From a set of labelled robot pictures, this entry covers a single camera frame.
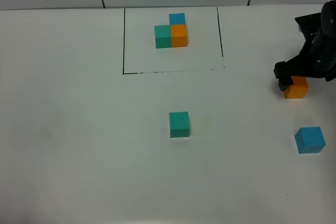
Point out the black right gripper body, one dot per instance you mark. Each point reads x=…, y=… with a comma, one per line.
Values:
x=315, y=60

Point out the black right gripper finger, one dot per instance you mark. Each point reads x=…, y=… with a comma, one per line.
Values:
x=285, y=82

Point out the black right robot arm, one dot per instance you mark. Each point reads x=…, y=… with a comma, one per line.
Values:
x=327, y=29

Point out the template orange cube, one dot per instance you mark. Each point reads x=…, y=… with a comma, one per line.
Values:
x=179, y=35

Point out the template blue cube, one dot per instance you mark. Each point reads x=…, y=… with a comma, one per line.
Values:
x=177, y=19

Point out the template green cube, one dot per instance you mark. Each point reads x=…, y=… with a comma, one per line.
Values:
x=163, y=37

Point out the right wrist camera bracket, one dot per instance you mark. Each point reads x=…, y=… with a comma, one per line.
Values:
x=309, y=24

